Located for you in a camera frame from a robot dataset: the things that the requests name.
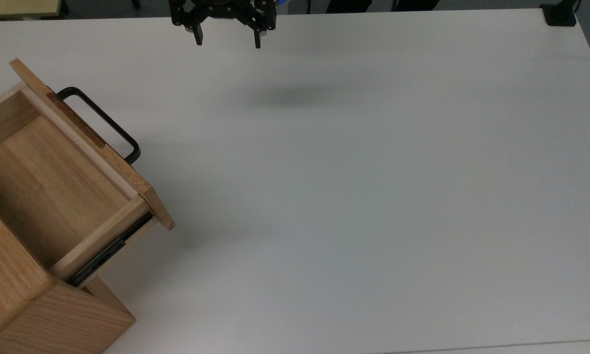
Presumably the wooden cabinet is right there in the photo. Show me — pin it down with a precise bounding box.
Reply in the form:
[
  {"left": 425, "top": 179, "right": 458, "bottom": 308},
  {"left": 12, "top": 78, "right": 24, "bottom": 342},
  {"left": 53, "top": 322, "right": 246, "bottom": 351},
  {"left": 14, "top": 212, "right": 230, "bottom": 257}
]
[{"left": 0, "top": 194, "right": 136, "bottom": 354}]

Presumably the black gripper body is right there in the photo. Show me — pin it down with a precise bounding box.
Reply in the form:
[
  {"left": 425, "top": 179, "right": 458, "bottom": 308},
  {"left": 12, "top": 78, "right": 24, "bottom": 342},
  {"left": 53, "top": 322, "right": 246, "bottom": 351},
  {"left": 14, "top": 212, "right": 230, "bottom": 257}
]
[{"left": 169, "top": 0, "right": 278, "bottom": 32}]

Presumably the wooden side table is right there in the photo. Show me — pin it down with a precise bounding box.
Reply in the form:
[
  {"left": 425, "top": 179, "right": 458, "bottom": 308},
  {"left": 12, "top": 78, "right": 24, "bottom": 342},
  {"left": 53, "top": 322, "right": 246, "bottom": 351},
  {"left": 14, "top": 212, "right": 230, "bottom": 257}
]
[{"left": 0, "top": 0, "right": 62, "bottom": 21}]

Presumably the black metal drawer handle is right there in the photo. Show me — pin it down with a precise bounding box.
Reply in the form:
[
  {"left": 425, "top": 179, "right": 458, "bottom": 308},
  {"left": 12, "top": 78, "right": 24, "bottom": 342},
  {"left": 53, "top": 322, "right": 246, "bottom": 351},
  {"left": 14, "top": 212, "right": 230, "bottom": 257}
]
[{"left": 56, "top": 87, "right": 142, "bottom": 166}]

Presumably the wooden drawer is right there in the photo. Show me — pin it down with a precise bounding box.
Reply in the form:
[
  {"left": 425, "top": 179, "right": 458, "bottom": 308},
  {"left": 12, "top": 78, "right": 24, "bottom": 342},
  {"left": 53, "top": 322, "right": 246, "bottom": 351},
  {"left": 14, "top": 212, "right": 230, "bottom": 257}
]
[{"left": 0, "top": 58, "right": 176, "bottom": 287}]

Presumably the black drawer slide rail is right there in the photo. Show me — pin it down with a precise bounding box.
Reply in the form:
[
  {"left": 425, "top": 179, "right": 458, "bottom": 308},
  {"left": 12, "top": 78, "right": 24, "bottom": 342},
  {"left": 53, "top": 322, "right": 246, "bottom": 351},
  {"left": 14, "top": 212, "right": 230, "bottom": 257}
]
[{"left": 67, "top": 212, "right": 154, "bottom": 289}]

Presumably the black clamp mount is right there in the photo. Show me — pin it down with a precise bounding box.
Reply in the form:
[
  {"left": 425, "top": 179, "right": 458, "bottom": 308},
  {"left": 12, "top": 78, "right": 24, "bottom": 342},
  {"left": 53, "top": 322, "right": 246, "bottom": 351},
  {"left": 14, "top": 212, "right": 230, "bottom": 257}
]
[{"left": 540, "top": 0, "right": 578, "bottom": 27}]

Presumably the dark chair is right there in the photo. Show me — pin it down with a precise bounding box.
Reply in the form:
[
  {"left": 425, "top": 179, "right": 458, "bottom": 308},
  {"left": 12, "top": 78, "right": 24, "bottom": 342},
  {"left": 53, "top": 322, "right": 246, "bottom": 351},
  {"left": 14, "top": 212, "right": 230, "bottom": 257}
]
[
  {"left": 325, "top": 0, "right": 373, "bottom": 14},
  {"left": 392, "top": 0, "right": 441, "bottom": 12}
]

